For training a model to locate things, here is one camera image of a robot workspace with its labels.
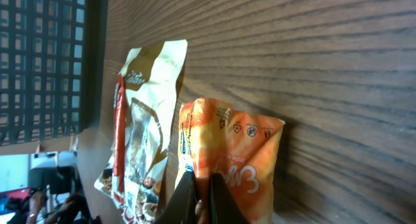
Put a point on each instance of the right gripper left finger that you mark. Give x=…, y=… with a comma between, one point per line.
x=182, y=205

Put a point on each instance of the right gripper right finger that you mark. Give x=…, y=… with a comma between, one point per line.
x=222, y=206

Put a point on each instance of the orange tissue packet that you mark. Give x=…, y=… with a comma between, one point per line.
x=216, y=138

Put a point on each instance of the red snack stick pack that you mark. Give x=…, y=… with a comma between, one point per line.
x=119, y=137

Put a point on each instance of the beige dried food bag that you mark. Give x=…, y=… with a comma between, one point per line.
x=150, y=75

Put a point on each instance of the grey plastic mesh basket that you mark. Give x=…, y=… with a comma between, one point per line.
x=51, y=67

